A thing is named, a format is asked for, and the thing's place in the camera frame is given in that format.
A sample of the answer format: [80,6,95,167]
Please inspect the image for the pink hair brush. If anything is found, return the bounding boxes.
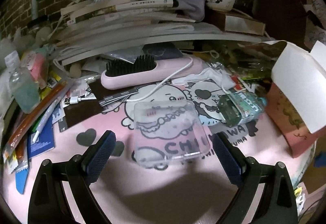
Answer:
[101,56,204,90]

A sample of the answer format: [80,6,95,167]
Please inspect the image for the grey purple cloth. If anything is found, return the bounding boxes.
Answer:
[173,0,206,22]

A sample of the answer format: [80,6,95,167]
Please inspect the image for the dark brown card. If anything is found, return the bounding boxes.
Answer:
[64,79,123,128]

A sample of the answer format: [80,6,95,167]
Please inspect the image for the pink cartoon desk mat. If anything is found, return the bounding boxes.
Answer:
[1,80,314,223]

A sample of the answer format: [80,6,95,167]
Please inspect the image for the clear bottle green liquid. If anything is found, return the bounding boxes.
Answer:
[4,51,40,114]

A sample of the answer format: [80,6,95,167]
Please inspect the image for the blue booklet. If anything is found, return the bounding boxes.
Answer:
[27,117,55,159]

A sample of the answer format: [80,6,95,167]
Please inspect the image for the orange brown snack stick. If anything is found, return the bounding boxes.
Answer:
[2,79,71,161]

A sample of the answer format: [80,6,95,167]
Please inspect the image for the clear plastic case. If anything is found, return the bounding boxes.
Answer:
[134,100,210,169]

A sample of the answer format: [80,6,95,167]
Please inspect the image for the clear bottle blue cap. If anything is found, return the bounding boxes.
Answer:
[217,91,268,127]

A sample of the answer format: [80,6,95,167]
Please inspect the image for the white shelf board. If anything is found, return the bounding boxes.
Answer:
[56,32,269,65]

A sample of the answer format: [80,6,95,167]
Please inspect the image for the stack of books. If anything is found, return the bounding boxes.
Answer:
[51,0,220,65]

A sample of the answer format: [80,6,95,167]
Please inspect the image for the white pen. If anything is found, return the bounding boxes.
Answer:
[32,99,61,143]

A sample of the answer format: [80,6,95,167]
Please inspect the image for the brown flat box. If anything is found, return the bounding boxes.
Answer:
[216,12,265,35]

